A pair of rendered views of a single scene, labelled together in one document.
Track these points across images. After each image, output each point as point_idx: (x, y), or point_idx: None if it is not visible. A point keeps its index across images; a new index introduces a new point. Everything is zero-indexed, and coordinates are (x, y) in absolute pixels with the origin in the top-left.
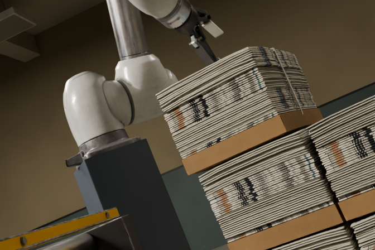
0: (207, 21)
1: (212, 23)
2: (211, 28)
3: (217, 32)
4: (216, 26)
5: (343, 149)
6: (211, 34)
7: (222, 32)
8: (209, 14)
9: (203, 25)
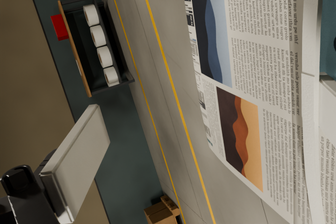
0: (46, 192)
1: (64, 160)
2: (84, 165)
3: (96, 130)
4: (74, 133)
5: None
6: (101, 160)
7: (94, 109)
8: (0, 179)
9: (68, 216)
